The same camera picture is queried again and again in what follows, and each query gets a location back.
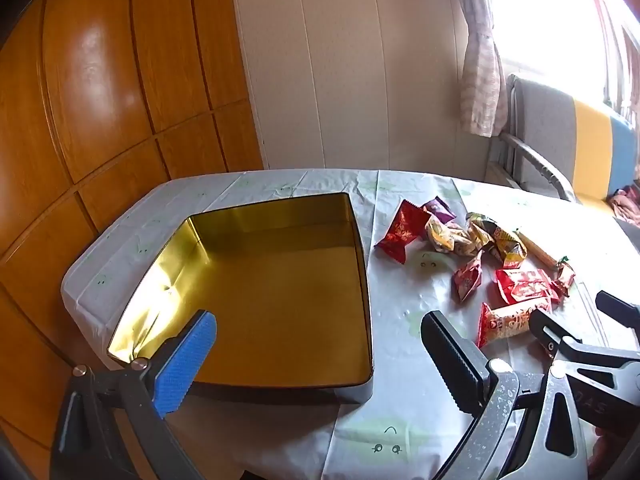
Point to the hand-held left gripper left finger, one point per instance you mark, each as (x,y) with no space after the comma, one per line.
(187,360)

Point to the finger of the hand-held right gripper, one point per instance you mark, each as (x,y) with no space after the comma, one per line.
(617,310)
(545,327)

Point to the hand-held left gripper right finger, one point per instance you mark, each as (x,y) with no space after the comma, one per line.
(452,355)

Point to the red foil snack packet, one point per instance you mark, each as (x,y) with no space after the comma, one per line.
(540,297)
(520,277)

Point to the long red white snack packet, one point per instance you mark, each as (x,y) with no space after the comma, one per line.
(502,322)

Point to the pink heart snack packet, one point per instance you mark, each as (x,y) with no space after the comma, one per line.
(467,280)

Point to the long cracker packet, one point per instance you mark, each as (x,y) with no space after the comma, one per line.
(537,250)

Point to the large yellow snack packet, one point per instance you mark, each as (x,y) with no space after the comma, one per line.
(507,247)

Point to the gold tin box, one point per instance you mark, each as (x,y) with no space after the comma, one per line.
(280,300)

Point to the yellow white snack packet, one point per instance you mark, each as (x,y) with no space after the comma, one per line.
(441,237)

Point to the red gold print snack packet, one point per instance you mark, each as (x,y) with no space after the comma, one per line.
(400,232)

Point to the purple snack packet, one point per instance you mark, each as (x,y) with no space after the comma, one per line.
(440,208)

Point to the person's right hand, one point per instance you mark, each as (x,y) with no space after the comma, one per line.
(617,457)

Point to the white printed tablecloth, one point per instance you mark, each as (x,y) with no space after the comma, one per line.
(395,280)

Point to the pink cloth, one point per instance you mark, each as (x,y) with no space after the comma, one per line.
(625,205)

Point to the grey yellow blue sofa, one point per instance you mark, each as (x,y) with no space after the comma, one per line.
(545,120)

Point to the pink checked curtain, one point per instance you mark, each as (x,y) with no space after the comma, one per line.
(480,85)

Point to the wooden panelled wardrobe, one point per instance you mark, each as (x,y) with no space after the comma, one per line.
(100,85)

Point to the bright window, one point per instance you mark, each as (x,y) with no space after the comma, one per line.
(550,20)

